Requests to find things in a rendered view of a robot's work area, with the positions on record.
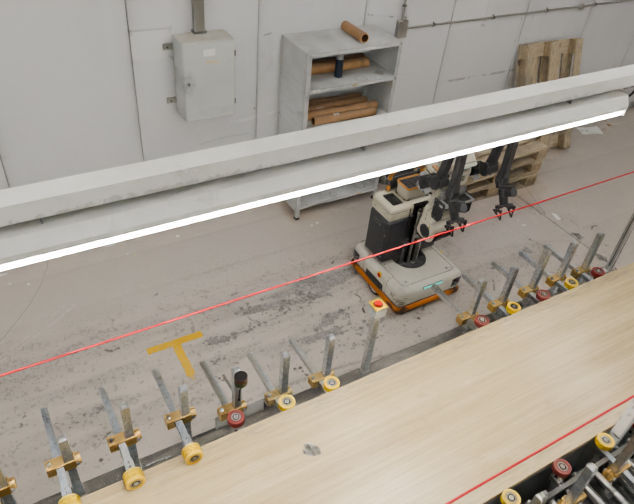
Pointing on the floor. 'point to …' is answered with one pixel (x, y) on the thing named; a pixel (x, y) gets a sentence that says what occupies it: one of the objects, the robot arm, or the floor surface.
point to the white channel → (267, 156)
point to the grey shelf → (382, 61)
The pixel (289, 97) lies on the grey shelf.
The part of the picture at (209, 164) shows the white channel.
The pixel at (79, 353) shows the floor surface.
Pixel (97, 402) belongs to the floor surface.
